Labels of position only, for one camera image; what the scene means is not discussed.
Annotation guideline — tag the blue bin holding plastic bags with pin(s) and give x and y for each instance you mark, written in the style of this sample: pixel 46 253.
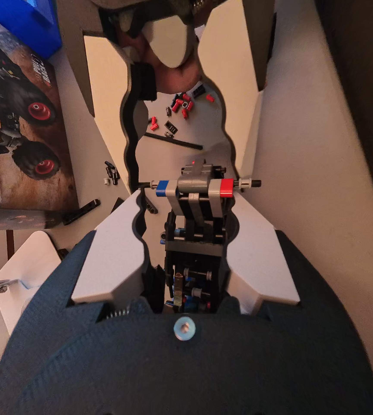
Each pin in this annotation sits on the blue bin holding plastic bags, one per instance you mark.
pixel 27 22

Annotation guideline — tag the toy set box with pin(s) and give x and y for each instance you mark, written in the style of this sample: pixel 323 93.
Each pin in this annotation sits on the toy set box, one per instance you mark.
pixel 21 129

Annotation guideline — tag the black square panel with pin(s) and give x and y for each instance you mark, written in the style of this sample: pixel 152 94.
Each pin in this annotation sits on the black square panel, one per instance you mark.
pixel 117 204

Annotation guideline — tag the small connector pins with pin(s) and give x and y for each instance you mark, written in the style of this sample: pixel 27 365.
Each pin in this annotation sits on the small connector pins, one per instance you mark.
pixel 183 105

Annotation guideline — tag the long black beam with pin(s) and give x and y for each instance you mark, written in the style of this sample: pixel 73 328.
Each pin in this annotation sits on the long black beam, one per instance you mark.
pixel 82 212

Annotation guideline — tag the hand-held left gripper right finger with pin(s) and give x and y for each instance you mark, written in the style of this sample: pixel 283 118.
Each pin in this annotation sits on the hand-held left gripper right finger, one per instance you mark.
pixel 261 259

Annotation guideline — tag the black joined angle beams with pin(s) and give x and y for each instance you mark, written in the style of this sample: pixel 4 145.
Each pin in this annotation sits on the black joined angle beams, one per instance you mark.
pixel 62 253

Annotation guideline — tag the brick-built toy truck chassis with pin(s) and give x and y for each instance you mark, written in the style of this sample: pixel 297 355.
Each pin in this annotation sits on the brick-built toy truck chassis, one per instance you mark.
pixel 196 227

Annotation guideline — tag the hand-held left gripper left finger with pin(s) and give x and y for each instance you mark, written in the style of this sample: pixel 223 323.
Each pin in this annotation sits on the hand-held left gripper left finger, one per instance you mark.
pixel 111 259

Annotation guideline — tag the white book stand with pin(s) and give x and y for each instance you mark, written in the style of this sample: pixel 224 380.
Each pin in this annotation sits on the white book stand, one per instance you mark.
pixel 27 259

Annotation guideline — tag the person's right hand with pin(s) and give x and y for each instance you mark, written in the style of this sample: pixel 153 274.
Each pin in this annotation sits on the person's right hand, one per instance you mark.
pixel 176 81

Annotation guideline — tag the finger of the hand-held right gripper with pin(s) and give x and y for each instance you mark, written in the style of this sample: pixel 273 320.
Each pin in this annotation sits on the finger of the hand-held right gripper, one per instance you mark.
pixel 108 81
pixel 235 58

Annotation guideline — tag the short black beam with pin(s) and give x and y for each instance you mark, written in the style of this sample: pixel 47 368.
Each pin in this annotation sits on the short black beam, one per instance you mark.
pixel 150 205

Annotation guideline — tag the black axle rod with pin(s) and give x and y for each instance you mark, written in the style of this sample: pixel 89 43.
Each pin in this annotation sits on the black axle rod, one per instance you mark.
pixel 256 183
pixel 173 141

